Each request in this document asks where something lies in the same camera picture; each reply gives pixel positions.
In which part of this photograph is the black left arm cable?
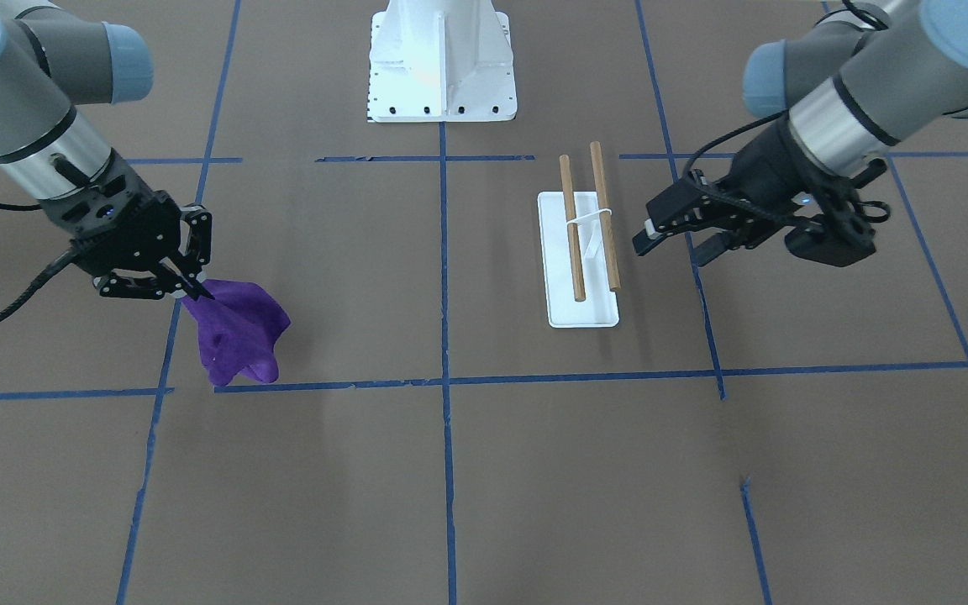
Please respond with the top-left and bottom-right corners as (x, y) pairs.
(684, 0), (888, 221)

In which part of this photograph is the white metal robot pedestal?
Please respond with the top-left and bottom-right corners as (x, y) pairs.
(366, 1), (518, 124)

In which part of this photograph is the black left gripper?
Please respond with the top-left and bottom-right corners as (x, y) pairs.
(633, 113), (887, 267)

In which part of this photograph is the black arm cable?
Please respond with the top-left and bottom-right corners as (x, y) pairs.
(684, 0), (888, 221)
(0, 164), (82, 343)

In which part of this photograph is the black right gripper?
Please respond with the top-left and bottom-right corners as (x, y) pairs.
(44, 150), (214, 300)

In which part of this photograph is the wooden rack dowel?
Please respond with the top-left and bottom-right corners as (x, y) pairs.
(589, 140), (622, 292)
(558, 154), (587, 303)

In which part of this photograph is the white rack base plate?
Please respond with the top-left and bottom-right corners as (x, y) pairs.
(537, 192), (619, 329)

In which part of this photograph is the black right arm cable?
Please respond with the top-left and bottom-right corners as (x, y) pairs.
(0, 164), (82, 343)

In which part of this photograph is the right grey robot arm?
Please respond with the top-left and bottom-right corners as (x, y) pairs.
(0, 1), (211, 300)

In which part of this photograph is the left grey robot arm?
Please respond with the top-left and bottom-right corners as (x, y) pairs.
(631, 1), (968, 266)

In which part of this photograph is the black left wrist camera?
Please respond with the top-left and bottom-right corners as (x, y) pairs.
(785, 179), (892, 267)

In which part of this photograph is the purple microfiber towel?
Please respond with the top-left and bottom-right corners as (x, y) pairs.
(183, 279), (292, 387)

